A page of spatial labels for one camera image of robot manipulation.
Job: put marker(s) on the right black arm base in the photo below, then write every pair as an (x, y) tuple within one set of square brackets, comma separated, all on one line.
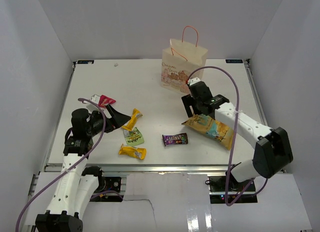
[(216, 185)]

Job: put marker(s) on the cream paper bag orange handles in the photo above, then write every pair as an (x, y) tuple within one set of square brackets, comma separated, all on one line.
[(179, 60)]

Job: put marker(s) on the purple brown candy packet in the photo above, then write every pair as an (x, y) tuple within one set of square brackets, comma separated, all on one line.
[(177, 139)]

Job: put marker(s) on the green white snack pouch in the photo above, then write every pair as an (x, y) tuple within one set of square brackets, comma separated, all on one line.
[(134, 137)]

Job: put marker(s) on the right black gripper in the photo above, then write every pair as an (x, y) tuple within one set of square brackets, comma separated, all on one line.
[(189, 100)]

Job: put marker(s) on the red snack packet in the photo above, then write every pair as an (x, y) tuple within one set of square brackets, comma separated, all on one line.
[(104, 100)]

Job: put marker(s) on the yellow snack bar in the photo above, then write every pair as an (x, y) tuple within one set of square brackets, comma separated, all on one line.
[(129, 126), (134, 152)]

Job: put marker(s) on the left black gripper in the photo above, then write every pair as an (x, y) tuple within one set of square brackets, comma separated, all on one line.
[(118, 119)]

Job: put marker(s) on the aluminium table frame rail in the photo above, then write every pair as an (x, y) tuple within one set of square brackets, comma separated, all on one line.
[(164, 168)]

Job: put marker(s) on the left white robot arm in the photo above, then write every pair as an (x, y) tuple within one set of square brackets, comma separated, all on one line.
[(77, 182)]

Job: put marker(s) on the right blue corner label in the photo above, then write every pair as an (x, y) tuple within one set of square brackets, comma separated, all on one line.
[(234, 61)]

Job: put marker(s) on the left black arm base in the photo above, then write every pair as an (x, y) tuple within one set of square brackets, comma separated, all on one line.
[(104, 182)]

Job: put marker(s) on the large tan chips bag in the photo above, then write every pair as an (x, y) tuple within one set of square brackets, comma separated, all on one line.
[(211, 128)]

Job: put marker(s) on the blue corner label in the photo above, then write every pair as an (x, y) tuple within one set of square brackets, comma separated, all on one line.
[(85, 61), (234, 61)]

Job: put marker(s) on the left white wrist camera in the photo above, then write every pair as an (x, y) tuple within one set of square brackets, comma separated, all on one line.
[(95, 99)]

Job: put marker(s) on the left blue corner label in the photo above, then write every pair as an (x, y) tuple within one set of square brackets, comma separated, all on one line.
[(85, 61)]

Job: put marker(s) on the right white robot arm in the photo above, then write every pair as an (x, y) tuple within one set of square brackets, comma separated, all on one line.
[(272, 149)]

